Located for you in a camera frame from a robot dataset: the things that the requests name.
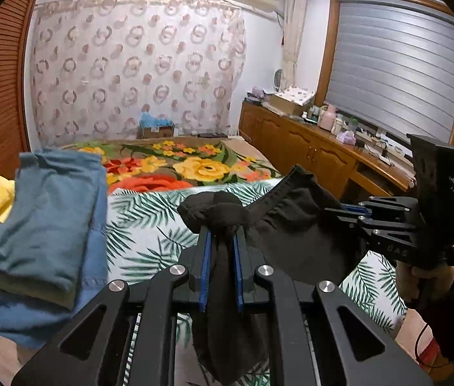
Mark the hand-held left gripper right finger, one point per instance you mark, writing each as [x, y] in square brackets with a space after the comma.
[238, 277]

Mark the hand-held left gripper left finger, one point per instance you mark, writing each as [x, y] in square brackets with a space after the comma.
[206, 273]

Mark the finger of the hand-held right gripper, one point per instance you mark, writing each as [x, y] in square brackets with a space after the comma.
[351, 219]
[387, 203]

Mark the black pants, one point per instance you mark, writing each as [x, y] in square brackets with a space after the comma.
[291, 225]

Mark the grey-blue folded pants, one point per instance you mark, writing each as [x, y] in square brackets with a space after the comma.
[42, 217]

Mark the person's right hand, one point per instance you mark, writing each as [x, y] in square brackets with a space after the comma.
[406, 281]

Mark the leaf print bedsheet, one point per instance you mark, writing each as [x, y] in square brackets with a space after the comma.
[146, 225]

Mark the purple tissue pack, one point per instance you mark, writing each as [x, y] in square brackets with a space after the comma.
[346, 137]

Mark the white jar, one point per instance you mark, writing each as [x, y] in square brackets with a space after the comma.
[336, 127]

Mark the wooden cabinet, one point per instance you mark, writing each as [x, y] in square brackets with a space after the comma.
[291, 140]

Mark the pink thermos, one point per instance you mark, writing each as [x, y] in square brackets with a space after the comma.
[326, 120]

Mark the floral blanket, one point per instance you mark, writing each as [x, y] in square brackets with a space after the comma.
[194, 165]

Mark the pink cloth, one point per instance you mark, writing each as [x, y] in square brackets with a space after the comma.
[410, 329]

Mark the cardboard box with dotted cloth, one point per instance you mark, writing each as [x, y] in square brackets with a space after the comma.
[287, 104]

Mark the grey window blind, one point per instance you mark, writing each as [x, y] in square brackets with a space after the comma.
[391, 60]

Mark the small cardboard box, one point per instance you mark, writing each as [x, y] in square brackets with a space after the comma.
[156, 132]

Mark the small round fan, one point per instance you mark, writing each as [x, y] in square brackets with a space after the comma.
[278, 81]

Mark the red cloth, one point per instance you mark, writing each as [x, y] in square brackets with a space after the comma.
[432, 354]

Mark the purple storage box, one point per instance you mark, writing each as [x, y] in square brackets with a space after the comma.
[255, 93]

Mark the beige curtain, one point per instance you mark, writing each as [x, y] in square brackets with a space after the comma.
[293, 28]

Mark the circle pattern curtain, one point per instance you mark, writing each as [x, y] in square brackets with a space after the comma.
[130, 68]

